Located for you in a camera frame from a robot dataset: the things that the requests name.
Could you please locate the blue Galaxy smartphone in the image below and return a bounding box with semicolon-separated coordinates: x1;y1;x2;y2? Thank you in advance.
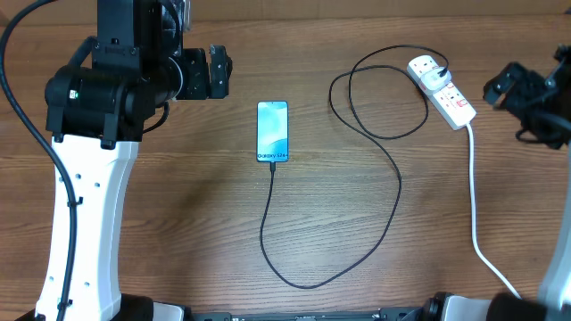
256;101;289;162

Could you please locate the black USB charging cable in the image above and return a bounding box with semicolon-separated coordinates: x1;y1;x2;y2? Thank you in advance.
259;45;450;291

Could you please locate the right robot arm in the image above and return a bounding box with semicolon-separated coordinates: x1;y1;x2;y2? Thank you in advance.
406;45;570;321

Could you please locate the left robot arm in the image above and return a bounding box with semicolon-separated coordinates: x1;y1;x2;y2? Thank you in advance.
26;0;233;320

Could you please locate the white charger adapter plug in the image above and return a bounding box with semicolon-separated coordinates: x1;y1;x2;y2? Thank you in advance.
420;68;451;91

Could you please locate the white power strip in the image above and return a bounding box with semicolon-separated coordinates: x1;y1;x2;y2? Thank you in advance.
407;55;476;130

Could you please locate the white power strip cord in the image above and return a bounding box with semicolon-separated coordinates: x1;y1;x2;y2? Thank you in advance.
465;123;523;300

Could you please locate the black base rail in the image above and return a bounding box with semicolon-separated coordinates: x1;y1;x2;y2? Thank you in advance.
114;303;423;321

